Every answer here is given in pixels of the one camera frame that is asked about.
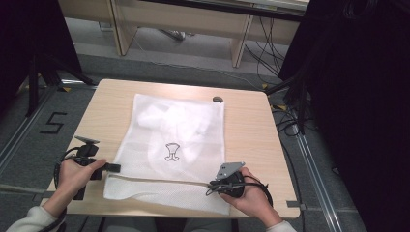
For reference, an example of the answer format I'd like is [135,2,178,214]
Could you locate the black cable bundle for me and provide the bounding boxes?
[244,15,286,85]

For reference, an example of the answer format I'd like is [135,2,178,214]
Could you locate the grey cross rail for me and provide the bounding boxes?
[0,183,56,199]

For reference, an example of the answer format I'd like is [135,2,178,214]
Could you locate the black tape numeral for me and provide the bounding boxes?
[40,111,69,135]

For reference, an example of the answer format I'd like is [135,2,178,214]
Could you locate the black curtain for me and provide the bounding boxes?
[278,0,410,232]
[0,0,84,114]

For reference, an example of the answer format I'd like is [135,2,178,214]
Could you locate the person's left hand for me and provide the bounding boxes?
[56,157,108,204]

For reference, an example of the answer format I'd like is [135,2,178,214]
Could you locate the person's right hand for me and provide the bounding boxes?
[220,166,276,227]

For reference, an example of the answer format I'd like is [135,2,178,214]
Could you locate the metal floor rail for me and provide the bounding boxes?
[293,130,345,232]
[0,84,61,173]

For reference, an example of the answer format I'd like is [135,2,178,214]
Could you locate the grey power strip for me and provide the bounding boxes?
[158,28,188,42]

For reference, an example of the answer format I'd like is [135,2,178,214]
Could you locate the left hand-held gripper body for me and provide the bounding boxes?
[73,134,108,202]

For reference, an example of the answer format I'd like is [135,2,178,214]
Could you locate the white garment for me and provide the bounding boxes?
[136,101,215,177]

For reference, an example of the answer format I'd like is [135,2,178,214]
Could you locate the white mesh laundry bag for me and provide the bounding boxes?
[102,93,232,217]

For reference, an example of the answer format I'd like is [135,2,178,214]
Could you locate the black metal stand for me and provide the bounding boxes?
[265,72,311,135]

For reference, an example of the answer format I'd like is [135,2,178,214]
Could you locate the white floor cable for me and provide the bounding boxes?
[131,31,264,92]

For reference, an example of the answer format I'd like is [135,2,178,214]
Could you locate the light wooden desk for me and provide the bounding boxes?
[58,0,311,69]

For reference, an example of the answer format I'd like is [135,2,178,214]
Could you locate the black tripod stand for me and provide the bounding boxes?
[24,52,97,118]

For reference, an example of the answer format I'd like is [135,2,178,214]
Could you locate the black floor cables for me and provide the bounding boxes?
[271,105,312,137]

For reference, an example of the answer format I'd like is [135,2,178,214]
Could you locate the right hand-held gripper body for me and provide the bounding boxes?
[215,160,247,199]

